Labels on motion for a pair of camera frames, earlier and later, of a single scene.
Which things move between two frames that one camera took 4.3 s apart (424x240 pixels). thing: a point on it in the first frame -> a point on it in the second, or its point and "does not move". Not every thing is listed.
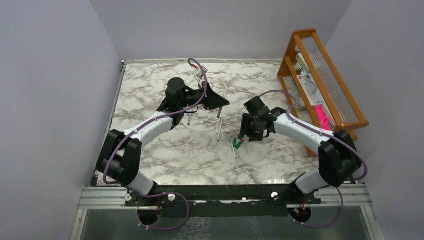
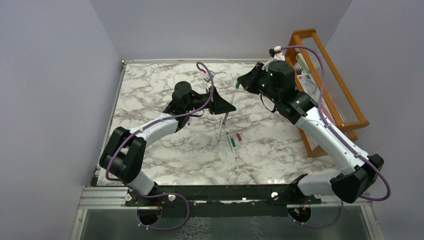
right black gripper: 250,130 -> 251,79
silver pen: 220,128 does not move
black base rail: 181,201 does not move
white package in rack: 308,83 does not move
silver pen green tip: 232,146 does not move
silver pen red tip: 220,109 -> 227,114
